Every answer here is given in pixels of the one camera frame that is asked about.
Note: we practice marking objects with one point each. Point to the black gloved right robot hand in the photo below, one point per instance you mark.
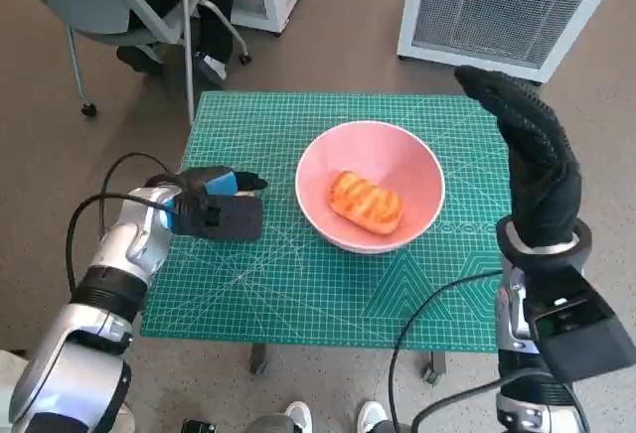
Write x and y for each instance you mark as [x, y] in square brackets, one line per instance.
[544, 180]

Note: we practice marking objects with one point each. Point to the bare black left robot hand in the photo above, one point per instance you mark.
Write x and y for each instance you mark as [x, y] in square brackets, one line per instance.
[199, 182]

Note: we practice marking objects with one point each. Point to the striped oblong toy bread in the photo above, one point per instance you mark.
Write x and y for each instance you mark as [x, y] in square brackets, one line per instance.
[365, 202]

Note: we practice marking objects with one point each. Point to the pink bowl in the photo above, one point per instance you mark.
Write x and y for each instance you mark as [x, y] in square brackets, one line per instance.
[372, 150]

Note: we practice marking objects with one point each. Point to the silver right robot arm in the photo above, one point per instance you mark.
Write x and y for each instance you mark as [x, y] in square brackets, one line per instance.
[509, 314]

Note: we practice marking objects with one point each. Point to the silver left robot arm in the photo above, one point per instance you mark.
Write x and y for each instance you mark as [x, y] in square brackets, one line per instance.
[119, 249]

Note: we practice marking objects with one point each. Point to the green cutting mat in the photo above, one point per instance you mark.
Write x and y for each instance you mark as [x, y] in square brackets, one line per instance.
[298, 294]

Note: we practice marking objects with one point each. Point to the person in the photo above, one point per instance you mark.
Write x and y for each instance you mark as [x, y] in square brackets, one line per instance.
[10, 378]
[218, 6]

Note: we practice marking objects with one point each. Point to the large white mesh cabinet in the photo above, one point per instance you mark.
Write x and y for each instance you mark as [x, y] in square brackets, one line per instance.
[497, 6]

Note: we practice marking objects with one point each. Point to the white shoe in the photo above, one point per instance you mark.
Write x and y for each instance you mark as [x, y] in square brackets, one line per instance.
[299, 415]
[371, 415]

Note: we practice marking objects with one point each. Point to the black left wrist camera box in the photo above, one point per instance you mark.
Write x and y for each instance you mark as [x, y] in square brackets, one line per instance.
[223, 217]

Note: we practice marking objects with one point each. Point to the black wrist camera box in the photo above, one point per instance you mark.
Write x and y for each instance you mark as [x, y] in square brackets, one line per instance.
[223, 217]
[591, 338]

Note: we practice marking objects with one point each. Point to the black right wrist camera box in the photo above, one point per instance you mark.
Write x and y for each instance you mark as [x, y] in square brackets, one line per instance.
[591, 338]

